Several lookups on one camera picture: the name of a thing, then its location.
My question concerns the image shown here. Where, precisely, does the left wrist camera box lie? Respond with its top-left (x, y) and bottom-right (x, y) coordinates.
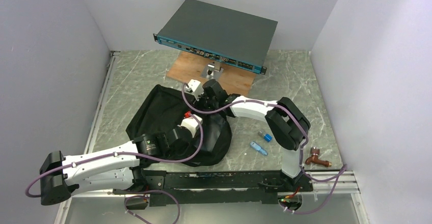
top-left (180, 111), bottom-right (203, 137)

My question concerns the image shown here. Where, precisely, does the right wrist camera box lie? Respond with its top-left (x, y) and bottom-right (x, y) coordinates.
top-left (186, 79), bottom-right (204, 101)

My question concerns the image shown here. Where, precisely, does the blue grey network switch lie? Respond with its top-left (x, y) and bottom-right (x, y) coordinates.
top-left (153, 0), bottom-right (278, 74)

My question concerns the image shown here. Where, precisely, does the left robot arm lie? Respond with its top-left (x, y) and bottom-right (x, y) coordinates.
top-left (37, 125), bottom-right (202, 206)

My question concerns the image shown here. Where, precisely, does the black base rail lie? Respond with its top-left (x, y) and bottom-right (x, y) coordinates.
top-left (113, 170), bottom-right (313, 207)

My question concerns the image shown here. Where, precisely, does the metal stand bracket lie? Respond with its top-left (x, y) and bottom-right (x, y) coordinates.
top-left (201, 62), bottom-right (224, 80)

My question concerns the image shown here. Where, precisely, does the wooden base board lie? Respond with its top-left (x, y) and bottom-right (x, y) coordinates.
top-left (167, 51), bottom-right (256, 96)

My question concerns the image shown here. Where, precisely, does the black student backpack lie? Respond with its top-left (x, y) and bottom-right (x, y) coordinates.
top-left (126, 85), bottom-right (232, 167)

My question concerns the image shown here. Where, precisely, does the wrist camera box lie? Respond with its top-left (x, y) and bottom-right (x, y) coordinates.
top-left (180, 111), bottom-right (203, 137)
top-left (186, 79), bottom-right (204, 101)

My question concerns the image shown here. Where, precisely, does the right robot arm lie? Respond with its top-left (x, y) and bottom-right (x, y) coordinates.
top-left (189, 79), bottom-right (312, 191)

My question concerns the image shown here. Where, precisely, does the small blue capped bottle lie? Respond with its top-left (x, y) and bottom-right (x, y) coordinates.
top-left (258, 130), bottom-right (273, 142)

